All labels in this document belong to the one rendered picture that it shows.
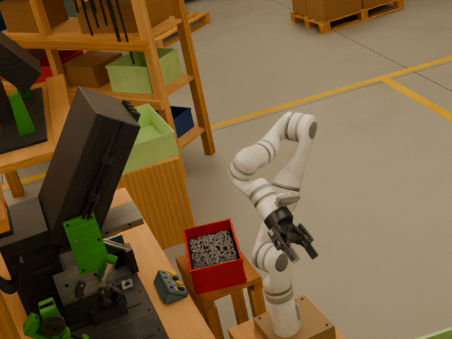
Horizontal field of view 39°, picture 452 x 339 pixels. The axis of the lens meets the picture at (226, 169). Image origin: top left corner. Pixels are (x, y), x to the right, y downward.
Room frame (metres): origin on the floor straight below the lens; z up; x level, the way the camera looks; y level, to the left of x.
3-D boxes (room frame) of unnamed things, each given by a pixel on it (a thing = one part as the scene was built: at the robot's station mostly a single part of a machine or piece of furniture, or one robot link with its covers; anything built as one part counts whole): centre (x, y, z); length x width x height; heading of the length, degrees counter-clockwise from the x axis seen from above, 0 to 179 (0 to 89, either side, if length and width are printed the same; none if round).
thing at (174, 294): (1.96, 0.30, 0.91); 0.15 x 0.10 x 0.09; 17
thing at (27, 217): (2.12, 0.80, 1.07); 0.30 x 0.18 x 0.34; 17
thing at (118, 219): (2.16, 0.56, 1.11); 0.39 x 0.16 x 0.03; 107
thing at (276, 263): (1.65, -0.09, 1.14); 0.09 x 0.09 x 0.17; 39
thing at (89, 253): (2.01, 0.55, 1.17); 0.13 x 0.12 x 0.20; 17
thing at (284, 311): (1.64, -0.09, 0.98); 0.09 x 0.09 x 0.17; 20
